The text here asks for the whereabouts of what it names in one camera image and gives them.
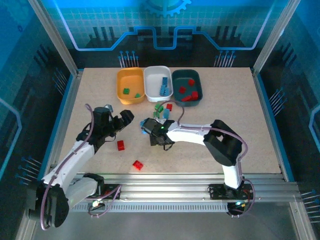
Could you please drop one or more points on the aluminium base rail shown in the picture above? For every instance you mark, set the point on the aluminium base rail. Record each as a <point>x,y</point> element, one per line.
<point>162,186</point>

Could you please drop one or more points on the green lego brick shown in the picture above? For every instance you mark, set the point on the green lego brick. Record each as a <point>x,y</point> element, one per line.
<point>158,108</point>
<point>137,95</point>
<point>126,91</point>
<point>156,114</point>

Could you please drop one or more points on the light blue lego brick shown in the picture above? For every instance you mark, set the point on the light blue lego brick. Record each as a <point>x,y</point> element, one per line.
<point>166,113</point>

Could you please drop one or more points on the aluminium frame post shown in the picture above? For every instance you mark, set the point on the aluminium frame post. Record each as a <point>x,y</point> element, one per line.
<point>275,35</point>
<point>53,37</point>

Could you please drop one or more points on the white plastic container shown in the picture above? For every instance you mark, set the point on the white plastic container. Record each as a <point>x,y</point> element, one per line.
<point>153,83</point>

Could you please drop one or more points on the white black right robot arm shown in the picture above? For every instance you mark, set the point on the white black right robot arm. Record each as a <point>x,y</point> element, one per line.
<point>187,133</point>

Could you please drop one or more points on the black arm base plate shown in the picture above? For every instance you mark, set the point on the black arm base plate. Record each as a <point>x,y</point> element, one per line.
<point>111,190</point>
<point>216,192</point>

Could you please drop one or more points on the dark green plastic container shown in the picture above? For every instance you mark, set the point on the dark green plastic container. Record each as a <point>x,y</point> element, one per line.
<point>178,77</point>

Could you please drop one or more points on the orange plastic container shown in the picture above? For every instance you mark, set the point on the orange plastic container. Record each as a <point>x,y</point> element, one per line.
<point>130,82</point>

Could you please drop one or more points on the red lego brick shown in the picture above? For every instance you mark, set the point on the red lego brick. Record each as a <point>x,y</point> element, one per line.
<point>194,95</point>
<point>138,165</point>
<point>120,145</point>
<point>186,98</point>
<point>169,107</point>
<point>191,82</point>
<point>182,89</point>

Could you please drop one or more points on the aluminium side rail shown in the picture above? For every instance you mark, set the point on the aluminium side rail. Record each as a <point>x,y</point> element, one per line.
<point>62,120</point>
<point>268,117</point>

